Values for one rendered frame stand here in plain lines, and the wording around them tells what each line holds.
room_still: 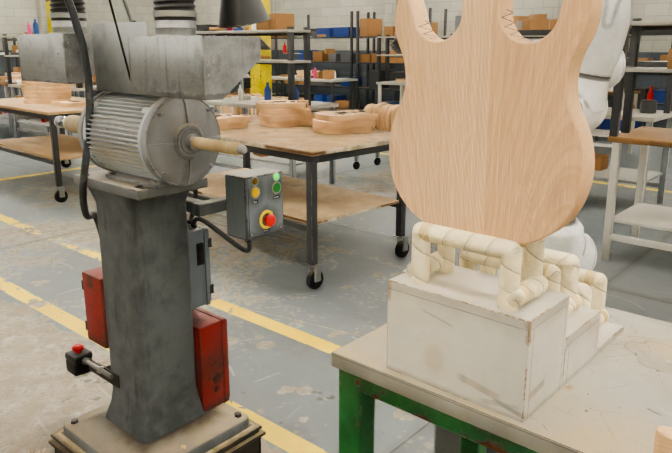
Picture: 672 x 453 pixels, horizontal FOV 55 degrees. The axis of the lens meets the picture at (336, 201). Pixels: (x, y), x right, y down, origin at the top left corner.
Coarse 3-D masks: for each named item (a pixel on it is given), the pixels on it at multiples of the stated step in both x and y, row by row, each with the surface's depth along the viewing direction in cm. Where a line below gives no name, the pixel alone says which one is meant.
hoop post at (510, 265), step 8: (504, 256) 99; (512, 256) 99; (520, 256) 99; (504, 264) 100; (512, 264) 99; (520, 264) 100; (504, 272) 100; (512, 272) 99; (520, 272) 100; (504, 280) 100; (512, 280) 100; (504, 288) 100; (512, 288) 100; (504, 296) 101; (504, 304) 101
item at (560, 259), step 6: (522, 252) 124; (546, 252) 121; (552, 252) 121; (558, 252) 120; (564, 252) 120; (546, 258) 121; (552, 258) 120; (558, 258) 119; (564, 258) 119; (570, 258) 118; (576, 258) 118; (552, 264) 120; (558, 264) 120; (564, 264) 119; (570, 264) 118; (576, 264) 118
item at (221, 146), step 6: (198, 138) 173; (204, 138) 172; (192, 144) 174; (198, 144) 172; (204, 144) 171; (210, 144) 169; (216, 144) 168; (222, 144) 166; (228, 144) 165; (234, 144) 164; (240, 144) 164; (210, 150) 170; (216, 150) 168; (222, 150) 166; (228, 150) 165; (234, 150) 163
